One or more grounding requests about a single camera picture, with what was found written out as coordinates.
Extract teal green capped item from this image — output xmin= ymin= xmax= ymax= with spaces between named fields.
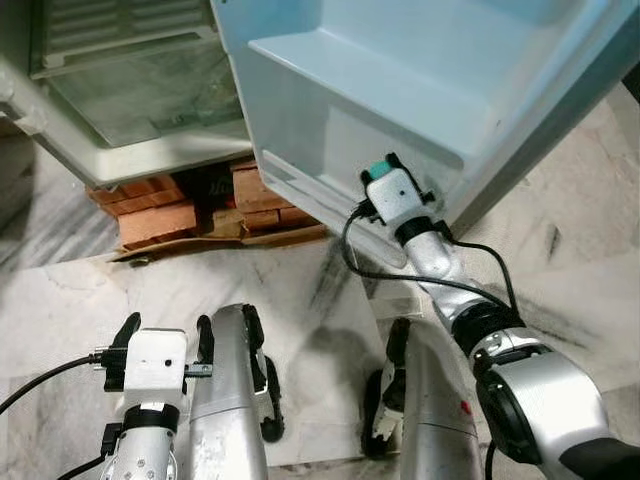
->
xmin=364 ymin=158 xmax=395 ymax=182

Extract white fridge door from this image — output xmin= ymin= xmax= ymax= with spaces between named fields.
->
xmin=210 ymin=0 xmax=640 ymax=269

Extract white fridge body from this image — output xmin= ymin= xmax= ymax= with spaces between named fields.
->
xmin=0 ymin=0 xmax=254 ymax=190

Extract fridge glass shelf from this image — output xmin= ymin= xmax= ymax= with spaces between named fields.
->
xmin=44 ymin=40 xmax=247 ymax=153

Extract silver robot left leg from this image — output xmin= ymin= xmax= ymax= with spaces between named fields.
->
xmin=187 ymin=302 xmax=285 ymax=480

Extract silver robot leg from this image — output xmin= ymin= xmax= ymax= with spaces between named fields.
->
xmin=187 ymin=302 xmax=285 ymax=480
xmin=361 ymin=317 xmax=484 ymax=480

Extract red brick stack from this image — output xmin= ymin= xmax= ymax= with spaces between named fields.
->
xmin=88 ymin=158 xmax=332 ymax=253

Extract silver robot right leg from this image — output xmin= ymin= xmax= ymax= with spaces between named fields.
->
xmin=361 ymin=317 xmax=484 ymax=480

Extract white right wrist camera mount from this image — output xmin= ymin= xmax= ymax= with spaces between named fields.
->
xmin=364 ymin=167 xmax=427 ymax=234

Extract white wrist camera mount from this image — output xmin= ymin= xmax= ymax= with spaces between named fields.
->
xmin=364 ymin=167 xmax=427 ymax=234
xmin=124 ymin=327 xmax=189 ymax=407

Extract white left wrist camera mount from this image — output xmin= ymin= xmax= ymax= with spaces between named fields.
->
xmin=124 ymin=327 xmax=189 ymax=407

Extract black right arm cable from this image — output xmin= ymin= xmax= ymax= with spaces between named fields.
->
xmin=341 ymin=204 xmax=522 ymax=317

